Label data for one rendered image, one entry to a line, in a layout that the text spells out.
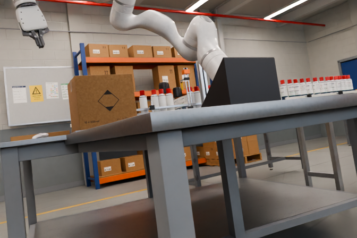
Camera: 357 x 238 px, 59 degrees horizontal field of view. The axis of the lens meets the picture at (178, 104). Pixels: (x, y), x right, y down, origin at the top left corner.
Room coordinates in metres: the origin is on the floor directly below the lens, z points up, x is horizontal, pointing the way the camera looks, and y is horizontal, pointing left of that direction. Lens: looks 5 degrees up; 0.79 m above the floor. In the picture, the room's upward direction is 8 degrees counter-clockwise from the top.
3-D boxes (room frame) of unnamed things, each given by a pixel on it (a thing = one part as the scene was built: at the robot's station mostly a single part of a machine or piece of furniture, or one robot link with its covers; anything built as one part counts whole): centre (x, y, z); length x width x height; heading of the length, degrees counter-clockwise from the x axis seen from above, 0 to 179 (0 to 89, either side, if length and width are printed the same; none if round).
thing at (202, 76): (2.16, -0.19, 1.16); 0.04 x 0.04 x 0.67; 24
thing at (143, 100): (2.13, 0.23, 0.98); 0.05 x 0.05 x 0.20
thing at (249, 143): (6.62, -0.83, 0.32); 1.20 x 0.83 x 0.64; 30
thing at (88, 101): (1.71, 0.41, 0.99); 0.30 x 0.24 x 0.27; 118
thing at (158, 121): (1.25, -0.09, 0.81); 0.90 x 0.90 x 0.04; 31
